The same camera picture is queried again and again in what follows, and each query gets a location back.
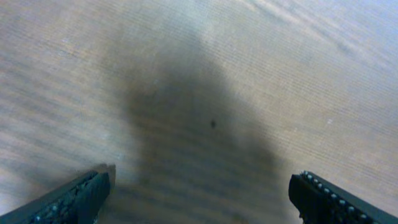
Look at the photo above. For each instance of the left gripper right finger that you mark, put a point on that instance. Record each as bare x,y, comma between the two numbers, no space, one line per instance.
321,202

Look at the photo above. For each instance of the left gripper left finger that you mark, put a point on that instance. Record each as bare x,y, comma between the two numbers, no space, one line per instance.
78,201

